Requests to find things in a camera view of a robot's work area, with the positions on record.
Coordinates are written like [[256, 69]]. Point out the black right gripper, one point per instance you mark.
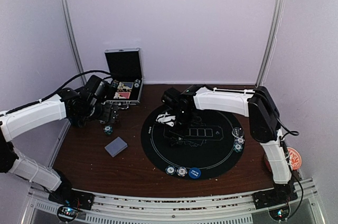
[[170, 136]]

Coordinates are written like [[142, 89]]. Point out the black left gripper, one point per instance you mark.
[[105, 117]]

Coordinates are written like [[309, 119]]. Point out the green blue 50 chip stack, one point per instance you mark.
[[108, 129]]

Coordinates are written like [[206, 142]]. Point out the blue white 10 chip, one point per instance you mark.
[[181, 171], [240, 140]]

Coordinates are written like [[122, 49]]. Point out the blue small blind button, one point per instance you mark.
[[194, 173]]

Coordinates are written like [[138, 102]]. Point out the black white dealer button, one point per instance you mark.
[[238, 132]]

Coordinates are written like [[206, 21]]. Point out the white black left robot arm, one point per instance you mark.
[[90, 102]]

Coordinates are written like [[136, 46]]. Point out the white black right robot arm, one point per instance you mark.
[[253, 108]]

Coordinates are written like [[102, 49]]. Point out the red card deck in case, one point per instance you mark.
[[122, 95]]

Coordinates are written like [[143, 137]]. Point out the dark blue mug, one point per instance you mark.
[[77, 123]]

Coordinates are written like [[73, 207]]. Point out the mixed chip stack in case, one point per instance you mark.
[[114, 83]]

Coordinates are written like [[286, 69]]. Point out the grey playing card deck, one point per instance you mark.
[[116, 146]]

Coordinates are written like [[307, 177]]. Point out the blue card deck in case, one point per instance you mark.
[[125, 85]]

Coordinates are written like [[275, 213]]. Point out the green chip stack in case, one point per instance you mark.
[[137, 83]]

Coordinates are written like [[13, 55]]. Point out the round black poker mat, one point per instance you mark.
[[209, 144]]

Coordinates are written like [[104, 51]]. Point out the aluminium poker case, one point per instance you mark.
[[125, 66]]

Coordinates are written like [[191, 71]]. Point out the red floral plate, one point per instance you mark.
[[267, 164]]

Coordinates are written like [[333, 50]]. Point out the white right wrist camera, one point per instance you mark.
[[166, 119]]

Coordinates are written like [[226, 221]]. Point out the front aluminium rail base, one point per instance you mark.
[[232, 208]]

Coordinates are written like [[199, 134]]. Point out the left metal frame post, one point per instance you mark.
[[71, 36]]

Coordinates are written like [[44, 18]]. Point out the metal frame post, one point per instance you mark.
[[271, 41], [71, 36]]

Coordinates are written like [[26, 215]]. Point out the right metal frame post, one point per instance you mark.
[[271, 41]]

